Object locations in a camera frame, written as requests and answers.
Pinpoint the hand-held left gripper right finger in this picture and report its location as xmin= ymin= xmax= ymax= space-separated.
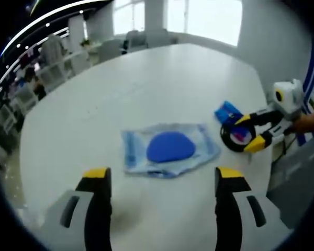
xmin=214 ymin=166 xmax=294 ymax=251

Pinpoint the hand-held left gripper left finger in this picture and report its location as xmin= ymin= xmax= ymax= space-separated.
xmin=41 ymin=167 xmax=113 ymax=251

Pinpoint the black tape roll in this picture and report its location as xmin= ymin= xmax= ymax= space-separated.
xmin=219 ymin=122 xmax=257 ymax=153

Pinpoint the blue tissue packet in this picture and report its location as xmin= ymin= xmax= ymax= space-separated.
xmin=214 ymin=100 xmax=254 ymax=143

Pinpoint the clear bag with blue pad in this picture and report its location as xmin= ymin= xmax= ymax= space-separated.
xmin=121 ymin=122 xmax=222 ymax=179

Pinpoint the blue striped banner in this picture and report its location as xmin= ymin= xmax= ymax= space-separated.
xmin=302 ymin=44 xmax=314 ymax=116

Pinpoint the grey mesh office chair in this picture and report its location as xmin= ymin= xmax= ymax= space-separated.
xmin=266 ymin=134 xmax=314 ymax=230

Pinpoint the large bright window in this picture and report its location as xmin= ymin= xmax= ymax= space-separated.
xmin=167 ymin=0 xmax=243 ymax=47

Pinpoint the white table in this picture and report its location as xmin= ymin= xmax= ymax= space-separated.
xmin=19 ymin=43 xmax=278 ymax=251

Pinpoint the narrow bright window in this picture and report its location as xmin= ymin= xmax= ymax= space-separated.
xmin=114 ymin=0 xmax=146 ymax=35

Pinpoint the curved ceiling light strip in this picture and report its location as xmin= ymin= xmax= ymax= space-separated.
xmin=0 ymin=0 xmax=113 ymax=57

